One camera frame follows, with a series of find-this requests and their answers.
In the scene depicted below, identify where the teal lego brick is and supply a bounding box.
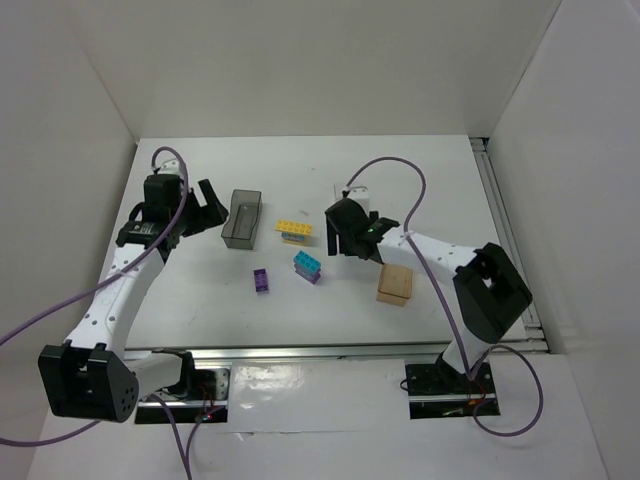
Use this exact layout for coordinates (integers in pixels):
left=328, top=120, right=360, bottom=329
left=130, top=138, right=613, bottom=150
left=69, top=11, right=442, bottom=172
left=294, top=251, right=321, bottom=275

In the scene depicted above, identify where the yellow lego brick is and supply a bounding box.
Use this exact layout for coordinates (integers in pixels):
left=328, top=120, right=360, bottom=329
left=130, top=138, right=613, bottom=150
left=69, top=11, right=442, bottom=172
left=275, top=219, right=312, bottom=236

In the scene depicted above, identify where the purple lego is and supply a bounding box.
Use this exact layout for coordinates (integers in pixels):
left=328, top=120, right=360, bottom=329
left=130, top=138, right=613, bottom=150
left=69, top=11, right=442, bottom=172
left=295, top=267, right=321, bottom=285

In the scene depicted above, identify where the purple lego brick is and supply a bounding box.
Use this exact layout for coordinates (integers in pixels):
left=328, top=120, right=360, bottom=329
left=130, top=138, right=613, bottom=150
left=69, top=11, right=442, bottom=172
left=253, top=269, right=269, bottom=294

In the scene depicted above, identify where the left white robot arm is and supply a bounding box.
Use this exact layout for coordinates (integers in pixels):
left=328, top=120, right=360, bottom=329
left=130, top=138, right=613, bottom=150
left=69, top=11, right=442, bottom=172
left=38, top=173, right=228, bottom=423

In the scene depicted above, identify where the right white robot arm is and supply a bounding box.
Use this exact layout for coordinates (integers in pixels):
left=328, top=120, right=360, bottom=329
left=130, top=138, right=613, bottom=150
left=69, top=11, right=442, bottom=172
left=325, top=198, right=532, bottom=383

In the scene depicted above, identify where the smoky grey plastic container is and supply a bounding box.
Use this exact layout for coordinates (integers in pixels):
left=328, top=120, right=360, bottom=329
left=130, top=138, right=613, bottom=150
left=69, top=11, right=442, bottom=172
left=221, top=189, right=262, bottom=250

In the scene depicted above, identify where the orange plastic container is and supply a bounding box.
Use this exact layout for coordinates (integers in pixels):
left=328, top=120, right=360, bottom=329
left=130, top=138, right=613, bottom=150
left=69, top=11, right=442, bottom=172
left=376, top=264, right=413, bottom=307

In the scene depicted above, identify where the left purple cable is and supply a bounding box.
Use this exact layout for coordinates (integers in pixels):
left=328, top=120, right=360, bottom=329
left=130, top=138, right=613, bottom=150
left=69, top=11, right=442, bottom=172
left=0, top=146, right=213, bottom=480

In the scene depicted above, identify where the purple cable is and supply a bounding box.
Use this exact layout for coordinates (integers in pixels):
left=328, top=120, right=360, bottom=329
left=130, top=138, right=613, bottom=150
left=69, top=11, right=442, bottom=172
left=343, top=156, right=545, bottom=438
left=0, top=146, right=213, bottom=480

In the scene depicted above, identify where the aluminium rail front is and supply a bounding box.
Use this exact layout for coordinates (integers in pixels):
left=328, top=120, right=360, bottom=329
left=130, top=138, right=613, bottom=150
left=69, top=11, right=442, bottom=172
left=79, top=341, right=546, bottom=363

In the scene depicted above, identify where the aluminium rail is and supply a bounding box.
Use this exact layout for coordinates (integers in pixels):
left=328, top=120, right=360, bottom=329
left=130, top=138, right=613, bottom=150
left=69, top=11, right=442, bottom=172
left=79, top=341, right=546, bottom=363
left=469, top=137, right=546, bottom=342

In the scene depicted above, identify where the aluminium rail right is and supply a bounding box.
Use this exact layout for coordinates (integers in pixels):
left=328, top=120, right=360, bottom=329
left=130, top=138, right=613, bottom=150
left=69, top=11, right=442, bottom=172
left=469, top=137, right=546, bottom=342

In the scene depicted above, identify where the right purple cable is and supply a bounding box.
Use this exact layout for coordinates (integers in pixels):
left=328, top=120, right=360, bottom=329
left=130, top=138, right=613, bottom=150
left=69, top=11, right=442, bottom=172
left=343, top=156, right=545, bottom=438

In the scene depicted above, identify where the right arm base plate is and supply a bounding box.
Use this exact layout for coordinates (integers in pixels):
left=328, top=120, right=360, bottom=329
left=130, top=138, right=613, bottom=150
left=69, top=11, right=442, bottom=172
left=400, top=363, right=500, bottom=420

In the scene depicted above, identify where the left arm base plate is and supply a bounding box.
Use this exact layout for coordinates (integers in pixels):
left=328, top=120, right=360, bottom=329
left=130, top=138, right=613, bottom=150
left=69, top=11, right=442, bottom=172
left=155, top=367, right=231, bottom=424

